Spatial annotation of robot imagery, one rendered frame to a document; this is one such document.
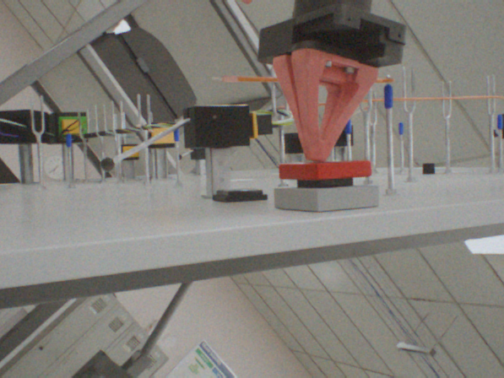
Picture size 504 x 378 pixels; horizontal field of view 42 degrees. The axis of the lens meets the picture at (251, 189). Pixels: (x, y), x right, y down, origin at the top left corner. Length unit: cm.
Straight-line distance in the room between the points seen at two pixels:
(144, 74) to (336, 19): 136
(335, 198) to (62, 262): 20
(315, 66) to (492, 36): 294
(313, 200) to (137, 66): 136
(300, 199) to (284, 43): 11
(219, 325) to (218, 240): 839
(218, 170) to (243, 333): 828
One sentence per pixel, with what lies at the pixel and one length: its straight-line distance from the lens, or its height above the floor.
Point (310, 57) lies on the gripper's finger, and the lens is 46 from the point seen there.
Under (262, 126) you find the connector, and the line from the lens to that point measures 66.
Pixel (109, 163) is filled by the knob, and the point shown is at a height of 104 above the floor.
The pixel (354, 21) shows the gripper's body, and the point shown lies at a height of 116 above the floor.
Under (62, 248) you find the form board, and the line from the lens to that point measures 34.
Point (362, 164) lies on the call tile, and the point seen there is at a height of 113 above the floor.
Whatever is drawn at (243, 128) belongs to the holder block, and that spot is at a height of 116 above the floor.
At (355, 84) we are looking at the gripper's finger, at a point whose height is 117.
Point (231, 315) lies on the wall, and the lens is 882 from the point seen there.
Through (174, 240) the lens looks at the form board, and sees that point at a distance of 36.
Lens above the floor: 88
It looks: 23 degrees up
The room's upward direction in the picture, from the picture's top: 47 degrees clockwise
